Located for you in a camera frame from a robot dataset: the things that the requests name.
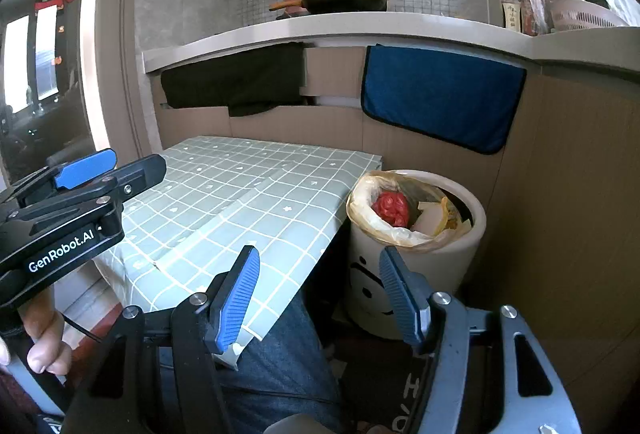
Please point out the white round trash bin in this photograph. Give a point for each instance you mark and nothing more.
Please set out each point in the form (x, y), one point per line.
(450, 259)

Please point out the pink plastic basket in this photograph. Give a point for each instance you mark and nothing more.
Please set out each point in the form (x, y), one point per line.
(585, 19)

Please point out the blue hanging towel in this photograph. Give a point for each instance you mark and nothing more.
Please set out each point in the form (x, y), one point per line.
(440, 99)

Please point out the orange capped plastic bottle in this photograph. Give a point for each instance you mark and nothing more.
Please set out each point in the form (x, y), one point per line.
(532, 9)

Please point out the person's left hand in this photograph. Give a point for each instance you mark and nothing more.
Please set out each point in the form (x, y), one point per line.
(47, 344)

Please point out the dark sauce bottle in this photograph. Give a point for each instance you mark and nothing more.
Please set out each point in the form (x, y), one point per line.
(511, 14)

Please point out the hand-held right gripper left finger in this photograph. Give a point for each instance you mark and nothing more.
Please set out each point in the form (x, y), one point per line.
(237, 299)

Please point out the black hanging cloth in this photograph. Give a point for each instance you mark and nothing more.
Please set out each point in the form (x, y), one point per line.
(235, 84)

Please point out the yellow snack packet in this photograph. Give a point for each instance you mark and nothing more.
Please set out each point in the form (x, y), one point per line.
(440, 219)

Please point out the green checked tablecloth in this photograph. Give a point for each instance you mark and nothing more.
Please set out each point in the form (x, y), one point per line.
(240, 194)

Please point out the white kitchen counter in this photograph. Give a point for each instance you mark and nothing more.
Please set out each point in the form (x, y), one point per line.
(400, 31)

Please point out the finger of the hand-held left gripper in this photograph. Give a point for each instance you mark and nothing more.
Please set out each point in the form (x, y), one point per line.
(142, 171)
(82, 169)

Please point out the red wrapper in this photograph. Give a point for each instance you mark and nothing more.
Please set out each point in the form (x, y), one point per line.
(392, 209)

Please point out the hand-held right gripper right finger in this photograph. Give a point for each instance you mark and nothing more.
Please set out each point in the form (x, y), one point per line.
(400, 299)

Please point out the person's leg in jeans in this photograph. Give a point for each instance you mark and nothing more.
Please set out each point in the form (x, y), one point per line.
(280, 364)

